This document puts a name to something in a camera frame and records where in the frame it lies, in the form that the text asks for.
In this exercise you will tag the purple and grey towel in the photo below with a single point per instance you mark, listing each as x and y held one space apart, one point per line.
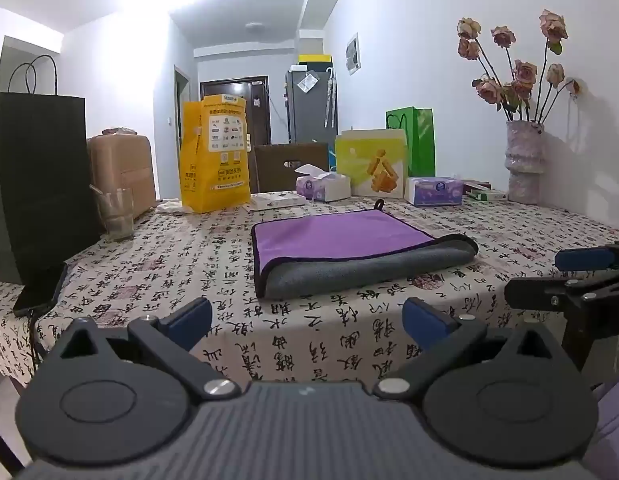
334 240

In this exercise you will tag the dark brown entrance door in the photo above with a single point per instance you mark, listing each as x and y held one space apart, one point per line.
257 110

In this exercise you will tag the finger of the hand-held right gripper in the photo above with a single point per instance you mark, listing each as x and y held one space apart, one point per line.
537 293
584 258

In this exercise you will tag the yellow and black box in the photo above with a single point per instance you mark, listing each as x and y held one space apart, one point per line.
314 59

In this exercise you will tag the wall picture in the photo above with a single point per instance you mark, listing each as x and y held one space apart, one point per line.
353 53

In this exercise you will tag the green paper bag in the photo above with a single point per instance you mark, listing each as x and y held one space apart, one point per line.
419 140

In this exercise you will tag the white booklet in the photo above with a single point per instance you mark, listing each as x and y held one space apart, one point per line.
274 201

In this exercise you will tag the beige suitcase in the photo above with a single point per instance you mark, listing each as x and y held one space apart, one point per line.
124 175

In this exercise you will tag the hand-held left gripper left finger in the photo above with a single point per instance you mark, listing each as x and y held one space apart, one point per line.
189 321

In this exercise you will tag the black paper bag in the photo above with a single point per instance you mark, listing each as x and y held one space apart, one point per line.
39 185

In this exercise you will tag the dried pink roses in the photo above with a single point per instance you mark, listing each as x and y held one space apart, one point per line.
523 75

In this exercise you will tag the person's purple clothing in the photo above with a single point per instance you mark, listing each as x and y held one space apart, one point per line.
614 425

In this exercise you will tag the side room door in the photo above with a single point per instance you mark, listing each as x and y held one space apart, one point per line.
181 110

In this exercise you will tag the clear drinking glass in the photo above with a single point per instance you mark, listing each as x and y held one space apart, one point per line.
115 215

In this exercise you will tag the black smartphone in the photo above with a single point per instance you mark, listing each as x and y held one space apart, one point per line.
39 294

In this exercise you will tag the small flat boxes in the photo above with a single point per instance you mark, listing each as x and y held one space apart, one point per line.
484 192

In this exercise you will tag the round ceiling lamp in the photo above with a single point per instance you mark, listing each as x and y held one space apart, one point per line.
259 26

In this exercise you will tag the hanging folded umbrella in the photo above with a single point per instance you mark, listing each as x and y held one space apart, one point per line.
330 97

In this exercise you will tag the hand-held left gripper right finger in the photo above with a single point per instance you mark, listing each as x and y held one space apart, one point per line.
428 322

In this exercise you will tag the dark grey cabinet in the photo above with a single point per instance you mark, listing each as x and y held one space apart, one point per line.
307 115

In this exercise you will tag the pale ribbed vase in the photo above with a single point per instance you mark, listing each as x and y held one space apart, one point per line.
524 160

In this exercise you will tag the white crumpled cloth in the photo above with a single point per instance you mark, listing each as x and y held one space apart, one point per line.
170 206

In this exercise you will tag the open tissue box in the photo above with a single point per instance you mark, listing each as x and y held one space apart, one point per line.
324 187

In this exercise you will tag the purple and white tissue pack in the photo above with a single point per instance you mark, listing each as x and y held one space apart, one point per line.
434 191

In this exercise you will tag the yellow-green gift bag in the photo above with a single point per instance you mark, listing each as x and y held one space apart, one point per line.
372 165

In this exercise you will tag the yellow printed delivery bag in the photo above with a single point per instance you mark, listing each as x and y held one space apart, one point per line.
214 160

